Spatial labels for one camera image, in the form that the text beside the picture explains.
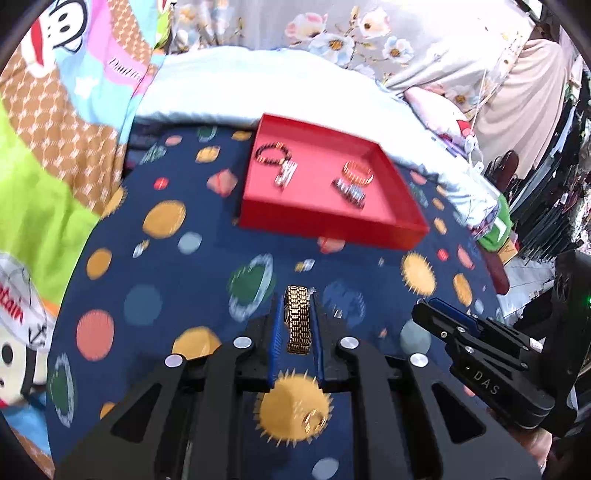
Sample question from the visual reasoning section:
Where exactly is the pink white face pillow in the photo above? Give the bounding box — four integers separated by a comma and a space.
404, 85, 481, 148

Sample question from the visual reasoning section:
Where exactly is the dark bead bracelet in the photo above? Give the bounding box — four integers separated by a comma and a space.
254, 143, 293, 167

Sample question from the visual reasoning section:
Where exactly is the grey floral sheet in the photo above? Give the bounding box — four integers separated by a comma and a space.
171, 0, 541, 93

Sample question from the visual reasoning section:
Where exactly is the gold ring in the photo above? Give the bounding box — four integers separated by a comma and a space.
300, 408, 329, 432

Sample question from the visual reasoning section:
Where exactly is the rack of hanging clothes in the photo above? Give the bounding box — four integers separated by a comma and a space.
508, 69, 591, 264

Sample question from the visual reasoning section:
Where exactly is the beige hanging garment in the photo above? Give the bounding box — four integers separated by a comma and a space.
473, 37, 578, 181

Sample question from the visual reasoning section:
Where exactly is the black metal chair back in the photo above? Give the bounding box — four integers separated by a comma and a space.
485, 150, 520, 178

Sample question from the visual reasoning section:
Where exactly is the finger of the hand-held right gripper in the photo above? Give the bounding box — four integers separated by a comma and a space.
411, 302, 490, 357
429, 298, 483, 326

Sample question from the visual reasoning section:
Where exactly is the gold watch band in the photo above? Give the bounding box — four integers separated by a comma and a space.
284, 285, 311, 356

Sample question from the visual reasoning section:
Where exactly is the navy planet print bedsheet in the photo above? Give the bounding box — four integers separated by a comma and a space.
46, 122, 509, 480

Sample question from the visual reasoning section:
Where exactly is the cartoon monkey blanket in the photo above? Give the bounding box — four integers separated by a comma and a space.
0, 0, 176, 462

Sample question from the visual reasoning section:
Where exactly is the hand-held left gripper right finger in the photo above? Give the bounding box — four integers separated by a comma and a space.
309, 292, 543, 480

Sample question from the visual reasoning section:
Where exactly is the red cardboard box tray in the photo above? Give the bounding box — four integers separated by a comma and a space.
239, 113, 430, 252

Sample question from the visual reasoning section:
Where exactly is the gold bangle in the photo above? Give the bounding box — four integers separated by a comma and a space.
342, 159, 374, 185

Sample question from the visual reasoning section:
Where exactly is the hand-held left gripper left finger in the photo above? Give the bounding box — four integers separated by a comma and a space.
55, 292, 287, 480

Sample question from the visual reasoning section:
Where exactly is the silver wristwatch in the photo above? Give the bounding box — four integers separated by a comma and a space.
331, 179, 366, 208

